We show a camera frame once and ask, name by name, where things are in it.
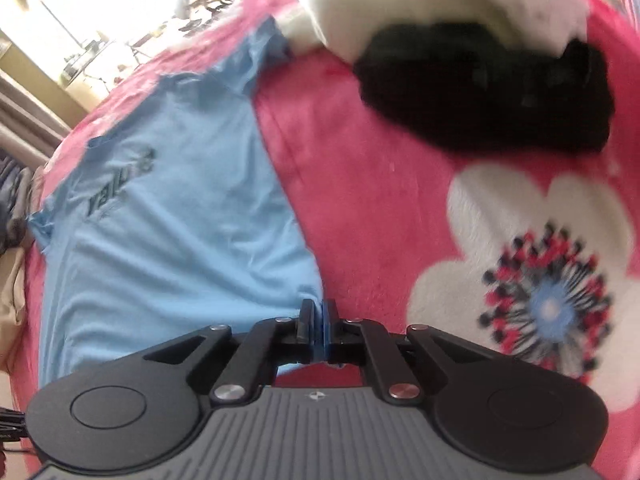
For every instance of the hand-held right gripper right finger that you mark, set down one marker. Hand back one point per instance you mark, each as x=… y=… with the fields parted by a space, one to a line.
x=329 y=332

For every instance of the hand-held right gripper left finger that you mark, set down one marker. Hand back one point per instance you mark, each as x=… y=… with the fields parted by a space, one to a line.
x=309 y=330

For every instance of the light blue t-shirt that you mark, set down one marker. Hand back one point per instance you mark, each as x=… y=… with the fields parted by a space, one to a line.
x=175 y=210

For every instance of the pink floral blanket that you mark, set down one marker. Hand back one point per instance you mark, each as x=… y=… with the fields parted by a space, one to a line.
x=360 y=185

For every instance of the black garment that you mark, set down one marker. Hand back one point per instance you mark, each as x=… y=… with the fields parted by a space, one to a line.
x=475 y=90

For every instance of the beige folded cloth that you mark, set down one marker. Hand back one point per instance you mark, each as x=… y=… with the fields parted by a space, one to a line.
x=10 y=305

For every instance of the white garment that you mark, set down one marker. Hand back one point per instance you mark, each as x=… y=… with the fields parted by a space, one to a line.
x=360 y=5

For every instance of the grey curtain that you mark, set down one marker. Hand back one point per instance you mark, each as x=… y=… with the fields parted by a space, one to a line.
x=25 y=105

